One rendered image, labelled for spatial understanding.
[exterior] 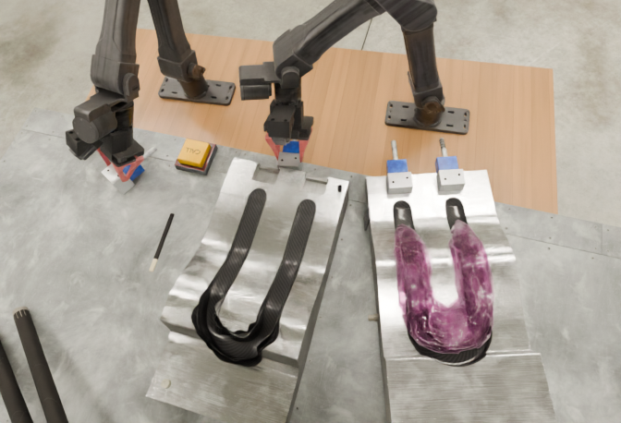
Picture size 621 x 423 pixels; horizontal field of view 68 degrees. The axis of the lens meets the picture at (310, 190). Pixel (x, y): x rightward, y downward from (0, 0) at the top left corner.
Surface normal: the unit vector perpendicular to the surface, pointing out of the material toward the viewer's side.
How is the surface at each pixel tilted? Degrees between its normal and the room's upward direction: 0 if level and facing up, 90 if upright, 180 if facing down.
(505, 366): 0
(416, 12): 90
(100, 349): 0
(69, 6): 0
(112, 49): 40
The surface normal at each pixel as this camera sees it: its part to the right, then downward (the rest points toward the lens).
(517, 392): -0.07, -0.44
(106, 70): -0.31, 0.20
